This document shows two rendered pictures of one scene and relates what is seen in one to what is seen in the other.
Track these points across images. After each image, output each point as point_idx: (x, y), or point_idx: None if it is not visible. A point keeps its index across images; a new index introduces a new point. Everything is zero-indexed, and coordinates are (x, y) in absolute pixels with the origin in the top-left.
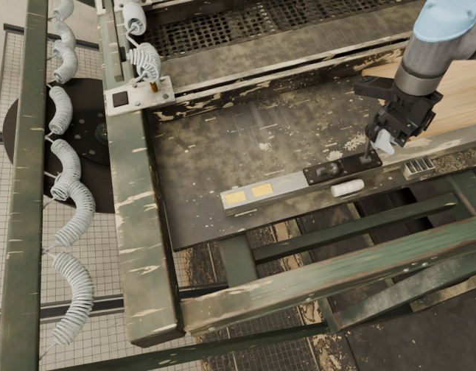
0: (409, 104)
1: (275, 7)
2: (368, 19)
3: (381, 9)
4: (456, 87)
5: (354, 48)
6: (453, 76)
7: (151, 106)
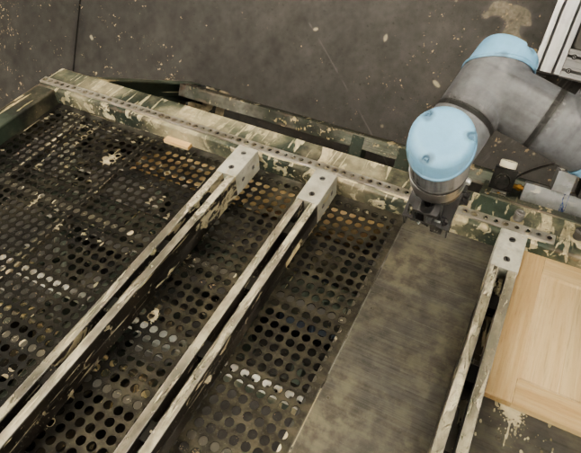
0: None
1: (31, 241)
2: (386, 295)
3: (380, 268)
4: None
5: (462, 377)
6: (562, 320)
7: None
